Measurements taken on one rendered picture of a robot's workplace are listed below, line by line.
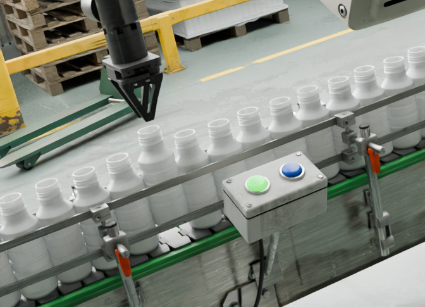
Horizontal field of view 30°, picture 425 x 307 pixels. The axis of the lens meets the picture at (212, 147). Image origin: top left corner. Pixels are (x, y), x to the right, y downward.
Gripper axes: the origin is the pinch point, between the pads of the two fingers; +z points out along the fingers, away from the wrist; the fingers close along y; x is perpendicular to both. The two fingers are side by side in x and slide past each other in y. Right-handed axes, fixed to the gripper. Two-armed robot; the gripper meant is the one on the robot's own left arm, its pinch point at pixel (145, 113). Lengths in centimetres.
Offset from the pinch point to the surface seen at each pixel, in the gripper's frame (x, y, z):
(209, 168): 7.3, 2.9, 11.4
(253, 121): 17.7, 0.6, 7.3
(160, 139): 1.1, 0.9, 4.6
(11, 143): 19, -403, 109
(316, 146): 27.9, 1.3, 15.4
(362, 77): 40.1, 0.1, 6.8
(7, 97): 30, -445, 88
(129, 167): -4.8, 0.2, 7.5
